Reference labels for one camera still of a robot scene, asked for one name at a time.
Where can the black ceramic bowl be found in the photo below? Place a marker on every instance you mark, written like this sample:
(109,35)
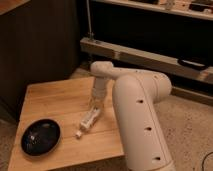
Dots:
(40,137)

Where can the black device on beam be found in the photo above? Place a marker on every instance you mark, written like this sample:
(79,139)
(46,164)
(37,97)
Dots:
(194,65)

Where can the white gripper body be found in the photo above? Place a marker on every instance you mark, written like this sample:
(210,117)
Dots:
(97,93)

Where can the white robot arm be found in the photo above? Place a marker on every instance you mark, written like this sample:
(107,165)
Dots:
(134,94)

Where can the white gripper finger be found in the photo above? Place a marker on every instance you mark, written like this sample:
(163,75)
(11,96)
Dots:
(100,103)
(92,103)

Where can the metal pole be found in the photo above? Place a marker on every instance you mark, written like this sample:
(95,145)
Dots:
(90,31)

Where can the wooden table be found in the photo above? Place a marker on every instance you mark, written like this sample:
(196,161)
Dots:
(65,102)

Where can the wooden shelf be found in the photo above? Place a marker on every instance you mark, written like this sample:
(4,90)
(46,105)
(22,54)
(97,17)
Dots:
(167,8)

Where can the white plastic bottle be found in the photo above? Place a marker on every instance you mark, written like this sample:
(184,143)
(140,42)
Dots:
(88,121)

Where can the grey metal beam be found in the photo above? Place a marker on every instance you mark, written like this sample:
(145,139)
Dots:
(146,59)

